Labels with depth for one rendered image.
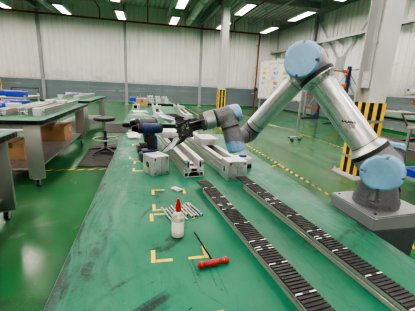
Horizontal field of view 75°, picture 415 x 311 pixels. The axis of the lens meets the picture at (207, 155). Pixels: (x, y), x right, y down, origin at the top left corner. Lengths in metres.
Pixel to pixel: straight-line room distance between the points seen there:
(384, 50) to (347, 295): 3.96
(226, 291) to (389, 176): 0.57
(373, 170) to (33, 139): 3.22
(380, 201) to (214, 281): 0.66
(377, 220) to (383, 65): 3.56
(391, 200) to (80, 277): 0.97
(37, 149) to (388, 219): 3.25
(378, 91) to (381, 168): 3.56
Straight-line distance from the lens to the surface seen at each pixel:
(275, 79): 7.41
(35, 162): 3.57
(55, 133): 5.04
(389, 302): 0.76
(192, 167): 1.33
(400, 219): 1.13
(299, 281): 0.67
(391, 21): 4.54
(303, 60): 0.93
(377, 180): 0.94
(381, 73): 4.46
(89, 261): 0.77
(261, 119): 1.15
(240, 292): 0.67
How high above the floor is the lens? 1.22
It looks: 14 degrees down
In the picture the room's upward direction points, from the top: 3 degrees clockwise
